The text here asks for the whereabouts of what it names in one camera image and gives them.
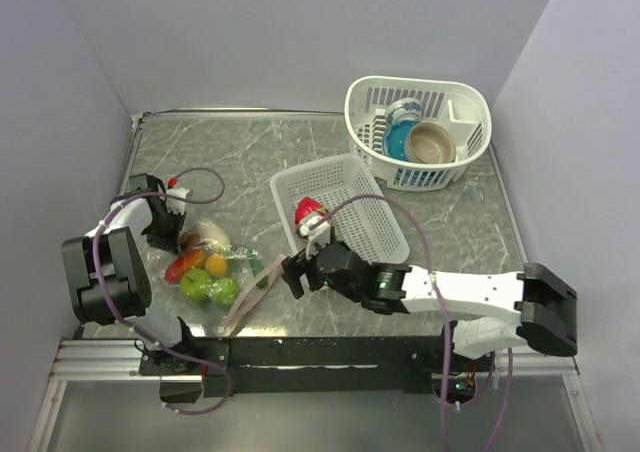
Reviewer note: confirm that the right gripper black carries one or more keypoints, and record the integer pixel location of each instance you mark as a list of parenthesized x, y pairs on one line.
[(292, 270)]

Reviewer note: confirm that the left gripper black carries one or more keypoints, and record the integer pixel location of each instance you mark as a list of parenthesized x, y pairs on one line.
[(169, 243)]

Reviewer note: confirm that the green fake leafy vegetable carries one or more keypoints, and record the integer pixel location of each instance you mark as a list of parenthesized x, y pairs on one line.
[(241, 259)]

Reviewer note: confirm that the orange fake fruit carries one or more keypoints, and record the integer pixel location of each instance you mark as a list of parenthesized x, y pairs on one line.
[(217, 266)]

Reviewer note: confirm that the clear zip top bag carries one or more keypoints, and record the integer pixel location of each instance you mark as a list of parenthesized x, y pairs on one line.
[(207, 318)]

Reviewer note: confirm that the red fake dragon fruit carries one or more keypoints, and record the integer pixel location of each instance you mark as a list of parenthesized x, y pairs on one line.
[(307, 209)]

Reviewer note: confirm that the green fake apple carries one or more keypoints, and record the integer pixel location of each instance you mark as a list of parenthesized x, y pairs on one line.
[(196, 284), (224, 291)]

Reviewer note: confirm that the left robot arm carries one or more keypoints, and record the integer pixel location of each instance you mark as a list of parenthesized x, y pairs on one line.
[(107, 280)]

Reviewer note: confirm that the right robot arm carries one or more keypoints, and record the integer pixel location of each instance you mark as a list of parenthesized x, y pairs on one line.
[(532, 307)]

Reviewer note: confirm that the brown fake mushroom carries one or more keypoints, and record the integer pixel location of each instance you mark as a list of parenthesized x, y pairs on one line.
[(188, 240)]

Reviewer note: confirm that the red fake mango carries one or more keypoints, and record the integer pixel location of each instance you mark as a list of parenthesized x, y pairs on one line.
[(192, 259)]

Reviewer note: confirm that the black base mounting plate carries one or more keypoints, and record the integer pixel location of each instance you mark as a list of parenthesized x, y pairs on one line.
[(254, 365)]

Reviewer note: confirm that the white oval dish rack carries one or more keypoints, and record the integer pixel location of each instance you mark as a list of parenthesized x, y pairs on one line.
[(459, 108)]

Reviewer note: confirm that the beige ceramic bowl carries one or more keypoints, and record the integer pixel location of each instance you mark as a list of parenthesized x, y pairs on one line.
[(429, 143)]

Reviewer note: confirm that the blue white patterned bowl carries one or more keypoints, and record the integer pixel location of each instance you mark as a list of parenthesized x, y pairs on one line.
[(403, 109)]

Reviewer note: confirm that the aluminium frame rail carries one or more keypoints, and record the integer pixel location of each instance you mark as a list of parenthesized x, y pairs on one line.
[(115, 360)]

